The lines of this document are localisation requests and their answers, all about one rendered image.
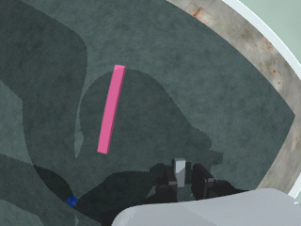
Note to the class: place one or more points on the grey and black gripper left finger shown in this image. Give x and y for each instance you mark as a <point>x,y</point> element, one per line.
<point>164,193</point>

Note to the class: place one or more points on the grey rod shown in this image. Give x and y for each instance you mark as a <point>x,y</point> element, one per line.
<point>179,170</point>

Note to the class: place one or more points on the pink rod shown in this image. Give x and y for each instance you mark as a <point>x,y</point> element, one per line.
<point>111,109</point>

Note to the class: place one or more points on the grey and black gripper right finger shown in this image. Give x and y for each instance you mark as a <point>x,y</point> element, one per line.
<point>204,186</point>

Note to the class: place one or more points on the small blue block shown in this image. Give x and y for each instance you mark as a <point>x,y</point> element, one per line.
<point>71,201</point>

